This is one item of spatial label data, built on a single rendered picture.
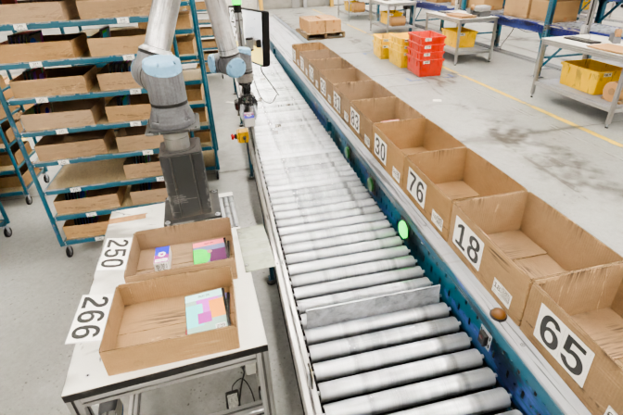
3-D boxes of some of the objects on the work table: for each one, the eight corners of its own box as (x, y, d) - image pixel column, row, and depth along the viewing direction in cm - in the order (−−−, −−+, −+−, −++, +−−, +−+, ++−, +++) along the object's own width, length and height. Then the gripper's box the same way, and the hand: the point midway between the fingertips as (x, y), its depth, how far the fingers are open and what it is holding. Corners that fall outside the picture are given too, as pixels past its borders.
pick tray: (123, 306, 142) (116, 284, 137) (235, 285, 149) (231, 264, 144) (107, 377, 118) (96, 353, 113) (240, 348, 125) (236, 325, 120)
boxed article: (171, 254, 166) (170, 245, 164) (171, 270, 157) (168, 261, 155) (158, 257, 165) (155, 247, 163) (156, 273, 156) (153, 263, 154)
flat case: (187, 342, 125) (186, 338, 125) (184, 299, 141) (184, 296, 140) (232, 330, 129) (232, 327, 128) (224, 290, 145) (223, 286, 144)
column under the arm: (163, 227, 184) (146, 161, 168) (165, 199, 206) (150, 139, 190) (222, 217, 190) (211, 152, 174) (218, 191, 212) (208, 131, 196)
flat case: (195, 276, 152) (194, 273, 151) (192, 246, 168) (192, 244, 167) (231, 268, 155) (231, 265, 154) (225, 240, 171) (225, 236, 170)
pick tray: (139, 251, 169) (133, 232, 165) (233, 235, 177) (230, 216, 172) (130, 299, 145) (122, 278, 140) (238, 279, 152) (235, 257, 148)
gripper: (233, 85, 203) (238, 125, 213) (258, 82, 205) (262, 122, 216) (232, 81, 211) (237, 119, 221) (257, 79, 213) (260, 117, 223)
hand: (248, 117), depth 220 cm, fingers closed on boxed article, 6 cm apart
